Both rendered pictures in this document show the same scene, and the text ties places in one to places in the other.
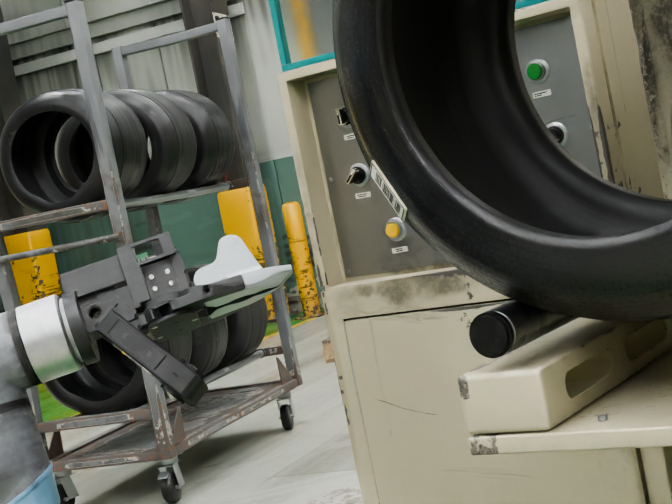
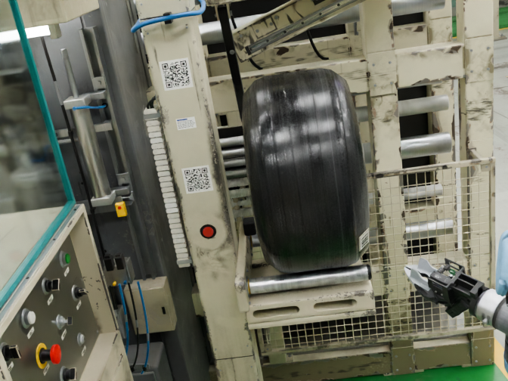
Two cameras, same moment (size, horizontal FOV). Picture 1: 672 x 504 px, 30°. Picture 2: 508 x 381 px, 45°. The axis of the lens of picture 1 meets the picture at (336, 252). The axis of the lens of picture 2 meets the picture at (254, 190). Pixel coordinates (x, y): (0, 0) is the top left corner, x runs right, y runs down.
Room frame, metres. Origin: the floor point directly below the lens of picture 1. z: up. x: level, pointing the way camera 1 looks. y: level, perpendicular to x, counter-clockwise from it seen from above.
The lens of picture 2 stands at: (2.14, 1.00, 1.80)
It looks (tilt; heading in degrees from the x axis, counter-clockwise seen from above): 22 degrees down; 240
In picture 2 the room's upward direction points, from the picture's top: 9 degrees counter-clockwise
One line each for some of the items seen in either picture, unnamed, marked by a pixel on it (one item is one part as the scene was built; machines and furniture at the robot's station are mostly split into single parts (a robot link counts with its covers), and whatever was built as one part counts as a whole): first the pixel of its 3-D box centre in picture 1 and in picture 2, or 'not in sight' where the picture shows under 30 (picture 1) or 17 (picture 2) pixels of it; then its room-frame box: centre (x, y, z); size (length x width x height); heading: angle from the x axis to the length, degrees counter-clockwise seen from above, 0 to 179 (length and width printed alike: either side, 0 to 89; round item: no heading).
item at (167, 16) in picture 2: not in sight; (168, 12); (1.46, -0.47, 1.66); 0.19 x 0.19 x 0.06; 56
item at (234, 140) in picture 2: not in sight; (230, 173); (1.20, -0.78, 1.05); 0.20 x 0.15 x 0.30; 146
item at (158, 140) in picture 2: not in sight; (171, 188); (1.54, -0.49, 1.19); 0.05 x 0.04 x 0.48; 56
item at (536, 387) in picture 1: (576, 360); (308, 298); (1.31, -0.23, 0.84); 0.36 x 0.09 x 0.06; 146
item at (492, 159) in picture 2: not in sight; (369, 263); (0.86, -0.48, 0.65); 0.90 x 0.02 x 0.70; 146
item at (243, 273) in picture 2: not in sight; (245, 262); (1.38, -0.44, 0.90); 0.40 x 0.03 x 0.10; 56
